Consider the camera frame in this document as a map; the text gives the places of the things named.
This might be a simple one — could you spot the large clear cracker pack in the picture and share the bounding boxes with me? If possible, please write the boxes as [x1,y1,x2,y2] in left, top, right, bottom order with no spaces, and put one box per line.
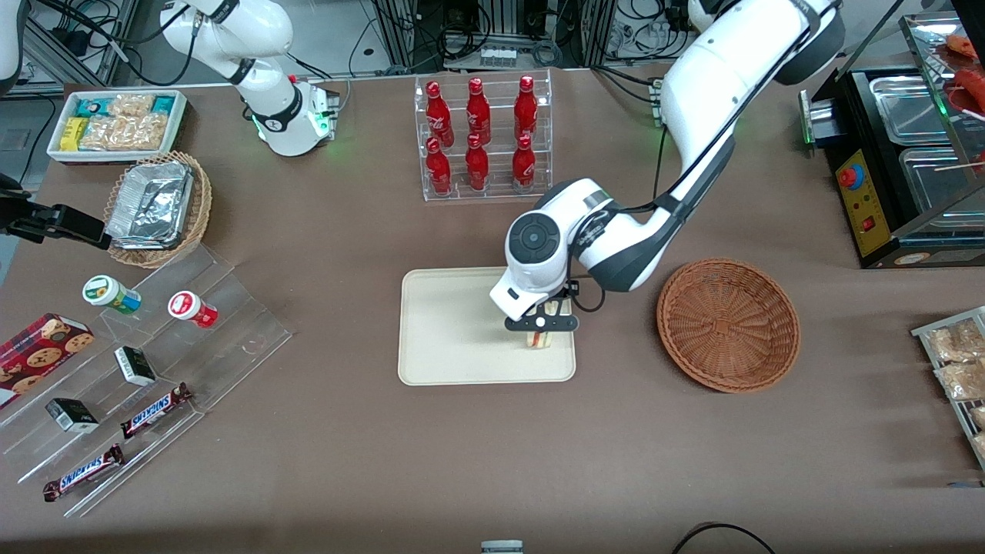
[78,113,169,152]

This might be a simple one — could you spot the red cola bottle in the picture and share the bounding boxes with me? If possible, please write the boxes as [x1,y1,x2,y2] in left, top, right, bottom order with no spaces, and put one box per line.
[426,137,454,196]
[511,134,538,192]
[466,77,493,146]
[464,134,491,192]
[513,75,539,142]
[426,80,456,149]

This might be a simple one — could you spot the green lid snack cup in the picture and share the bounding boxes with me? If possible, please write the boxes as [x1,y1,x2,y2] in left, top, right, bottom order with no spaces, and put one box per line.
[82,274,143,315]

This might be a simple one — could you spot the white rectangular snack bin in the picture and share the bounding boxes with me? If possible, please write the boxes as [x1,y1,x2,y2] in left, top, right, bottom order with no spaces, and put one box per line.
[46,89,189,165]

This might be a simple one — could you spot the grey wire rack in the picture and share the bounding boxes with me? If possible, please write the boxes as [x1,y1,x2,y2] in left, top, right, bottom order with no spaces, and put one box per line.
[911,305,985,472]

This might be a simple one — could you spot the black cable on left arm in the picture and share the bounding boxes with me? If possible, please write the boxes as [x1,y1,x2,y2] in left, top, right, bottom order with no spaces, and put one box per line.
[568,0,841,314]

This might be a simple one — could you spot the Snickers chocolate bar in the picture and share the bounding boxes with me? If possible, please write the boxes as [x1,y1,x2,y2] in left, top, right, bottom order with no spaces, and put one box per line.
[42,443,126,503]
[120,382,193,440]

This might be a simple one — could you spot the stacked aluminium foil trays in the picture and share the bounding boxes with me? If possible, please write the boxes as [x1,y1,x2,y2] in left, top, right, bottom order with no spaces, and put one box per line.
[105,161,195,250]

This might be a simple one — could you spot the cream plastic tray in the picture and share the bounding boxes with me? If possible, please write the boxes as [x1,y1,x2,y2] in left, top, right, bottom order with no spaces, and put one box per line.
[397,265,577,386]

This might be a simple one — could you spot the black floor cable loop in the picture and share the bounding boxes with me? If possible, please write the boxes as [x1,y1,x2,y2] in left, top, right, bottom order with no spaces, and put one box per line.
[670,522,779,554]

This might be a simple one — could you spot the light oval wicker basket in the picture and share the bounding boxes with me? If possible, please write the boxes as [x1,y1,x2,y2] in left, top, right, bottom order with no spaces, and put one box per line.
[103,150,213,269]

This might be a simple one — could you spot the black hot food warmer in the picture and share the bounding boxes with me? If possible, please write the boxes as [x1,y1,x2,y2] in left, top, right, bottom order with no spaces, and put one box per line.
[799,9,985,271]

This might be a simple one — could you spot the clear acrylic bottle rack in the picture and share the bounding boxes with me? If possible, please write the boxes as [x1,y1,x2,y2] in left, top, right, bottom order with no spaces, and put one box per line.
[413,68,554,203]

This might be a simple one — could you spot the red lid snack cup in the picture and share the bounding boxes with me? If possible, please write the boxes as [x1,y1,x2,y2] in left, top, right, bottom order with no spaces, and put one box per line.
[167,290,219,329]

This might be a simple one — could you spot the brown round wicker basket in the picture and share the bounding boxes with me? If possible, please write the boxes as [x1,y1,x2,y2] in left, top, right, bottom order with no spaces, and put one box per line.
[656,257,802,394]

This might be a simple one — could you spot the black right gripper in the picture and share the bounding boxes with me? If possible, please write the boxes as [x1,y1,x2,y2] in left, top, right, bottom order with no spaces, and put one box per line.
[0,173,113,250]

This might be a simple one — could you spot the red sausage in warmer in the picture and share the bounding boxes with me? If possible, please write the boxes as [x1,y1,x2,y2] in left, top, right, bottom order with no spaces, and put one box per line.
[953,68,985,112]

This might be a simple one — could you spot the steel warmer pan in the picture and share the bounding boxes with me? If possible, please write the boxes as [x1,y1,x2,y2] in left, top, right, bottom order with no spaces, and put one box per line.
[897,145,985,233]
[868,75,953,147]

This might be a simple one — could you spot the small clear cracker pack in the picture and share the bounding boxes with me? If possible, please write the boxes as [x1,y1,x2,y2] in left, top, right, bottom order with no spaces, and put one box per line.
[107,93,155,118]

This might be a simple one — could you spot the clear acrylic stepped shelf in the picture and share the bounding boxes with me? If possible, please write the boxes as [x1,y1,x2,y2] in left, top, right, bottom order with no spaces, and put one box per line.
[0,244,294,519]

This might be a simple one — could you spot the small black box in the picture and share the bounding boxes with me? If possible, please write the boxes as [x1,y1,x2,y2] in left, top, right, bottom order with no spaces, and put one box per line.
[113,345,158,388]
[44,397,101,434]

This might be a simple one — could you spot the yellow snack packet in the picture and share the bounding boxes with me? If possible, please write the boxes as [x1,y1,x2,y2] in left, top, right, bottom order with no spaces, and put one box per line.
[59,116,90,152]

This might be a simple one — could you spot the red cookie box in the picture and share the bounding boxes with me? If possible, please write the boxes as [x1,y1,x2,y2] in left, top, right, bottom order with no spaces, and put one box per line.
[0,312,95,409]

